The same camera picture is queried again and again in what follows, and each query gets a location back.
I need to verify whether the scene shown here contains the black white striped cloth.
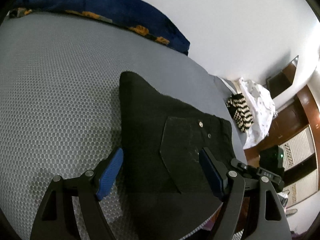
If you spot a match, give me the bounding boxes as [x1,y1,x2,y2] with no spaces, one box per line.
[226,93,253,133]

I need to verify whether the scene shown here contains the grey mesh mattress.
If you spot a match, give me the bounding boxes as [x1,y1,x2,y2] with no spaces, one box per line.
[1,12,233,239]

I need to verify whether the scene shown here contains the blue fleece blanket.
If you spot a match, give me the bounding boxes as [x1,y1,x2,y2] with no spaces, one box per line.
[9,0,190,55]

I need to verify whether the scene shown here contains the dark wall-mounted television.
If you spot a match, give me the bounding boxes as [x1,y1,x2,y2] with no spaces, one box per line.
[266,55,299,99]

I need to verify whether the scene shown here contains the white crumpled cloth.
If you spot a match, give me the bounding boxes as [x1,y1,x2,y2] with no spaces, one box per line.
[235,77,277,150]

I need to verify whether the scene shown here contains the brown wooden wardrobe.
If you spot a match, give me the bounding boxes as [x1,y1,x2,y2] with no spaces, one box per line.
[245,86,319,206]

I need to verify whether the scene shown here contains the black pants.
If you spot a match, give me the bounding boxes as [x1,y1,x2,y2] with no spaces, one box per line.
[119,72,235,239]

